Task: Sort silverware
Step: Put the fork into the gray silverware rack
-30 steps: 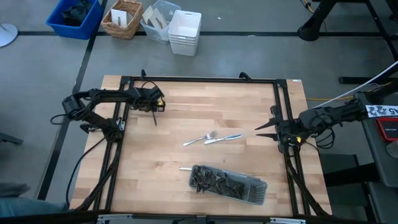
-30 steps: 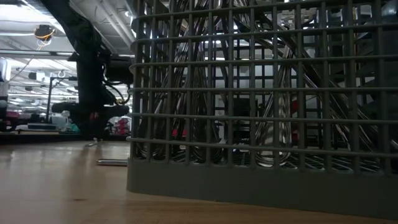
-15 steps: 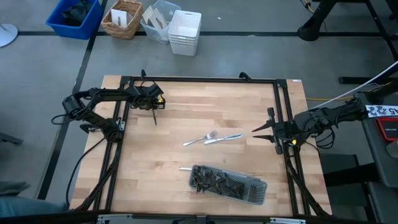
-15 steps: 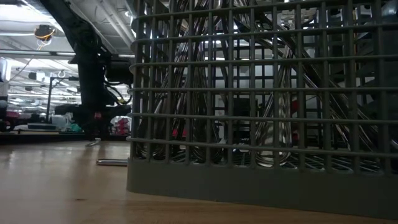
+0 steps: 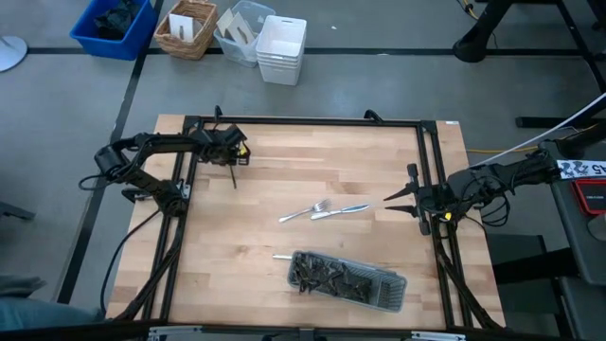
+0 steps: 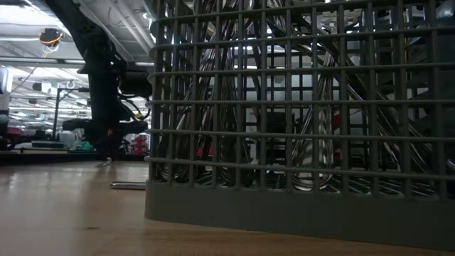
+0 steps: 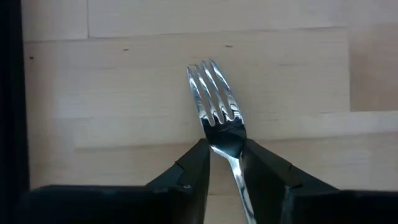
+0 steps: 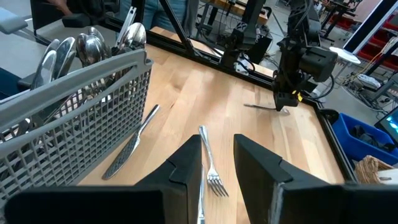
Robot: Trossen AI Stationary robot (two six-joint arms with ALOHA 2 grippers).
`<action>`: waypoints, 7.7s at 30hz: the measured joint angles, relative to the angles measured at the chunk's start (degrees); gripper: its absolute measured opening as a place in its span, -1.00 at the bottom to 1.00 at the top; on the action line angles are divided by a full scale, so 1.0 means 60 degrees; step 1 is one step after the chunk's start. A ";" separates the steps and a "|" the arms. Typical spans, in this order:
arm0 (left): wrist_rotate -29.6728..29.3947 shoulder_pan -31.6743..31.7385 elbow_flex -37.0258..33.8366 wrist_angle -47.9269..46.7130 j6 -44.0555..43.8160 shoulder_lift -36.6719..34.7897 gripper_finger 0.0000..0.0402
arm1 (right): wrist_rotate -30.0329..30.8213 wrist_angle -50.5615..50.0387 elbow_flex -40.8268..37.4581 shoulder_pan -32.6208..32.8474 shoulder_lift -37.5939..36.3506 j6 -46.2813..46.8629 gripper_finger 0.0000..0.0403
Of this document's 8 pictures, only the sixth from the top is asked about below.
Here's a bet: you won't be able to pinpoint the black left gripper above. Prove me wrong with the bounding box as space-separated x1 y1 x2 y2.
63 73 149 160

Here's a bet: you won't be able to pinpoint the silver knife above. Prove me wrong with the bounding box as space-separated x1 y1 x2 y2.
109 181 147 191

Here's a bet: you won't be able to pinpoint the grey mesh cutlery basket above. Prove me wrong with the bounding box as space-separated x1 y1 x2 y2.
144 0 455 253

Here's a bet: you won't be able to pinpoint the black metal gantry frame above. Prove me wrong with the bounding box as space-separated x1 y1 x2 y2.
52 87 92 144

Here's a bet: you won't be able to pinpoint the black hanging cable reel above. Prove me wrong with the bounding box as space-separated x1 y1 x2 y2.
38 27 65 50

